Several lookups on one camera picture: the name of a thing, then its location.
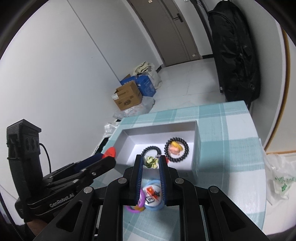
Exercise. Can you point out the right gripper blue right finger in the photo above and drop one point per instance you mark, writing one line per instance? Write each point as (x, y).
(166, 183)

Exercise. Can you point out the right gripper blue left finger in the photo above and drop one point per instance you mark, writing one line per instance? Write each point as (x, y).
(137, 177)

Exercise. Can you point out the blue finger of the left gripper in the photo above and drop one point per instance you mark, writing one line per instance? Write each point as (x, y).
(102, 166)
(87, 162)

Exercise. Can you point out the green yellow flower clip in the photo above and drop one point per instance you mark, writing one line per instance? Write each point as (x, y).
(151, 162)

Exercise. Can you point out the red round badge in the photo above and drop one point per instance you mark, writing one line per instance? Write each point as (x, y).
(110, 152)

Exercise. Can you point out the pink yellow figurine charm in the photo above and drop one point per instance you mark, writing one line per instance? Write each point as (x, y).
(175, 148)

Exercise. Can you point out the left hand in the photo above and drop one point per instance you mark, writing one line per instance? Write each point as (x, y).
(33, 228)

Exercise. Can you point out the grey phone box lid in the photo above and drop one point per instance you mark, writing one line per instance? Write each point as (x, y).
(159, 148)

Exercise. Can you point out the white plastic parcel bag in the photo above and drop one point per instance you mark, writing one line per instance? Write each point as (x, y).
(110, 128)

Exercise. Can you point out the grey plastic parcel bag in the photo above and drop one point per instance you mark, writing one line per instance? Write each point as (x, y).
(143, 108)

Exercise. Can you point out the brown cardboard box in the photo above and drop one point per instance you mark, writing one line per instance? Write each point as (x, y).
(127, 96)

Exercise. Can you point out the teal plaid tablecloth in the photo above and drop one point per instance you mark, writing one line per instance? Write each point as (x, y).
(224, 150)

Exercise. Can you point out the blue cardboard box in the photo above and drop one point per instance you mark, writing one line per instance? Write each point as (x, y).
(143, 83)

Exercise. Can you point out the black backpack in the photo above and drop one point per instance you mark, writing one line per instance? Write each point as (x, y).
(235, 53)

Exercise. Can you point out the white green plastic bag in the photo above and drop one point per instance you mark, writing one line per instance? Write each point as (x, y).
(280, 175)

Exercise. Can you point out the grey door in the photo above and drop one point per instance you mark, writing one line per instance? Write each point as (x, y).
(168, 30)

